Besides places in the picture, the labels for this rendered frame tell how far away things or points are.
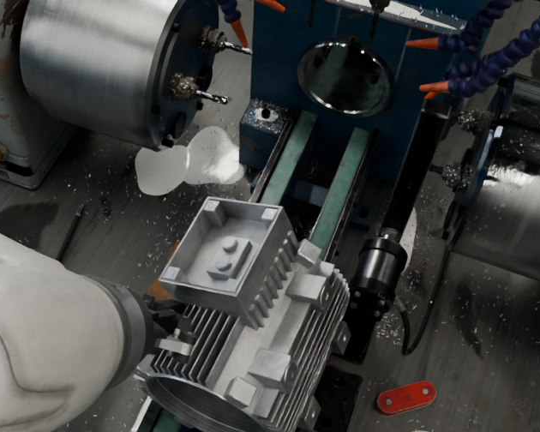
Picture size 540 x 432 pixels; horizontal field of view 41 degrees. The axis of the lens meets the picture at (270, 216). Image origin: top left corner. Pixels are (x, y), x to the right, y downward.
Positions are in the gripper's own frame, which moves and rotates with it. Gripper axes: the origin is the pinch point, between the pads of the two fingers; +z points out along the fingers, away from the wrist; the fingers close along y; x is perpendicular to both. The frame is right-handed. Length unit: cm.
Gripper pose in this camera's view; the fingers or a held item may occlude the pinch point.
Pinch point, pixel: (165, 315)
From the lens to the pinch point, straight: 76.5
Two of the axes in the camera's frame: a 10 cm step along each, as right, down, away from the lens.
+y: -9.4, -3.2, 1.5
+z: 1.3, 0.7, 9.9
